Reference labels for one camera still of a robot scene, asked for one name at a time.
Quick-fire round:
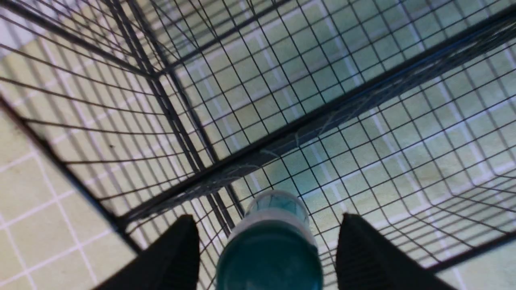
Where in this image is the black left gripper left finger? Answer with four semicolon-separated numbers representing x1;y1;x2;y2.
96;215;200;290

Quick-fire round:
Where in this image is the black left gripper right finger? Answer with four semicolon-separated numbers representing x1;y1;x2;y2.
336;213;452;290

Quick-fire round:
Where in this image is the green-capped white pepper bottle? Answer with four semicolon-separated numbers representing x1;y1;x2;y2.
214;190;324;290

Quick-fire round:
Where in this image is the green checked tablecloth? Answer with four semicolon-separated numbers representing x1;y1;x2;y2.
0;0;516;290

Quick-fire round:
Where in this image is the black wire mesh rack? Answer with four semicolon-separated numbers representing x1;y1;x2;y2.
0;0;516;290

